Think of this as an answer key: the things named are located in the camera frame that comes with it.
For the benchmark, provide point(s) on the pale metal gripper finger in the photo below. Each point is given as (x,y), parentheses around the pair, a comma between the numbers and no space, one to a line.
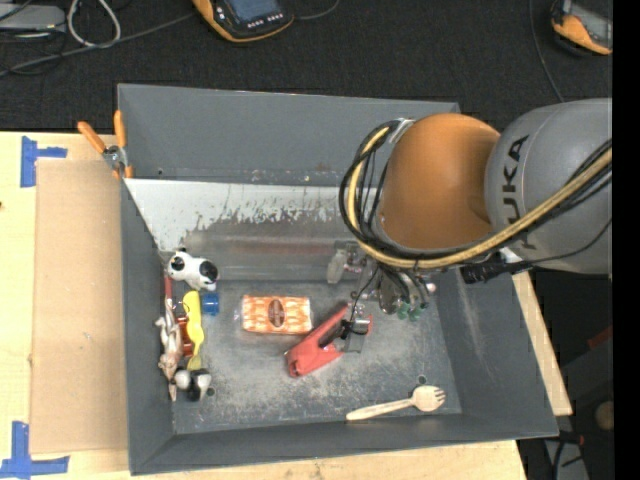
(361,325)
(338,268)

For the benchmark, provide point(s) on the red hand tool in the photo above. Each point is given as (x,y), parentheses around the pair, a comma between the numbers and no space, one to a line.
(312,350)

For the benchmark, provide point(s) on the orange patterned packet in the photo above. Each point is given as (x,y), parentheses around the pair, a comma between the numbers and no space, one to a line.
(276,314)

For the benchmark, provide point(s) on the wooden spork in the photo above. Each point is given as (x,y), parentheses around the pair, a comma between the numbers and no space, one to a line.
(427,398)

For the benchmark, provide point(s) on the small blue cup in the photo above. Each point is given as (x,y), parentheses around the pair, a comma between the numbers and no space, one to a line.
(211,304)

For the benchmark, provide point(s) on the grey metal bin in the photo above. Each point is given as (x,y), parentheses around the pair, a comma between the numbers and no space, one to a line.
(280,138)

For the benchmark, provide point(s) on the black and white toy cow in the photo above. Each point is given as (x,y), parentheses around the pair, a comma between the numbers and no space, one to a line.
(192,269)

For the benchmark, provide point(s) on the yellow toy banana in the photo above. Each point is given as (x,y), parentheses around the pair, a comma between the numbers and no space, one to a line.
(193,318)

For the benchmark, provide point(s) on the orange-brown small object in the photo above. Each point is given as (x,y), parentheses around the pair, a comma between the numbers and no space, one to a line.
(186,340)

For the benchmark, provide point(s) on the thin red stick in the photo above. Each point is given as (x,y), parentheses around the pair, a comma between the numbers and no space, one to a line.
(168,293)

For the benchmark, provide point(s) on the small black and white toy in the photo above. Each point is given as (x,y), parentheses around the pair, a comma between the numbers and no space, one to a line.
(197,383)

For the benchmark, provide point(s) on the beige toy animal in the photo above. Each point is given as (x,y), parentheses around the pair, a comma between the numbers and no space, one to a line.
(171,343)

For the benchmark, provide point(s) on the brown cardboard board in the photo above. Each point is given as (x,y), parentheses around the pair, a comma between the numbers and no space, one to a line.
(75,308)

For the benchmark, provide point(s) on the black cylinder on white bracket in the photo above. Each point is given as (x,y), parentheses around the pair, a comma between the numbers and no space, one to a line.
(481,273)

